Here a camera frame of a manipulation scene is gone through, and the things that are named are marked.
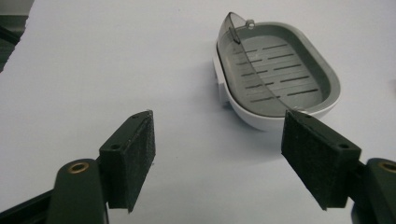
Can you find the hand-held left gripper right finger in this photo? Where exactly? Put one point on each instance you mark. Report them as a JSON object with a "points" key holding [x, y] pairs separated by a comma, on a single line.
{"points": [[314, 155]]}

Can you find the white soap box with grey tray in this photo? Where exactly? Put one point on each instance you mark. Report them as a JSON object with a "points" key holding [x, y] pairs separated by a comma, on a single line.
{"points": [[280, 71]]}

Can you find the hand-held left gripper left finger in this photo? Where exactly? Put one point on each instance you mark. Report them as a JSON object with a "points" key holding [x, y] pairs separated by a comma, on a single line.
{"points": [[127, 158]]}

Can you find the dark furniture beside table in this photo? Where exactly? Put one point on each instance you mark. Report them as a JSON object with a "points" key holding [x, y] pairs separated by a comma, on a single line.
{"points": [[9, 37]]}

